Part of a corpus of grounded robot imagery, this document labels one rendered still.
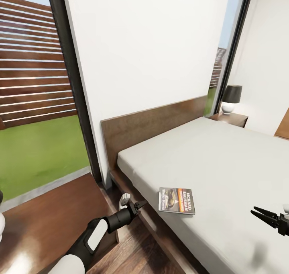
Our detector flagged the hardback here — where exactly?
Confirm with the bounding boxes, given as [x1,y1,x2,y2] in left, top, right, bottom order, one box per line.
[159,187,195,215]

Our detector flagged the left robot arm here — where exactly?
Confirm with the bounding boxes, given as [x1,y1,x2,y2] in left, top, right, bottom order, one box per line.
[48,194,148,274]

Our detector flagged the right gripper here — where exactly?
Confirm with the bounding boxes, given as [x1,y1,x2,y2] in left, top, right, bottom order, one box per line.
[250,206,289,236]

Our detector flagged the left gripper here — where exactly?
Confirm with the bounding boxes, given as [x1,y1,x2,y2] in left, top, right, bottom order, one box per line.
[115,200,148,228]

